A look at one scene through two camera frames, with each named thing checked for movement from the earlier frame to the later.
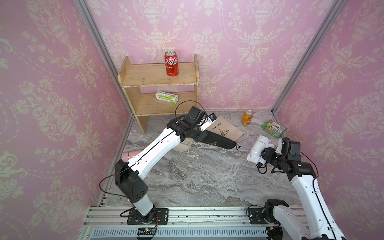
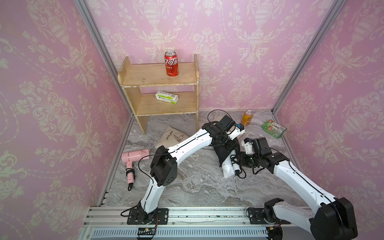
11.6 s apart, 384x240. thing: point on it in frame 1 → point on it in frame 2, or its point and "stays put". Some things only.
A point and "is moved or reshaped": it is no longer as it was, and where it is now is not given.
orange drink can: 246,117 stays put
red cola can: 171,63 stays put
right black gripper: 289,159 → 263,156
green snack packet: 273,129 stays put
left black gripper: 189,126 → 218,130
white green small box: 166,97 stays put
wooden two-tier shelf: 141,81 stays put
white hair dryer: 256,155 is moved or reshaped
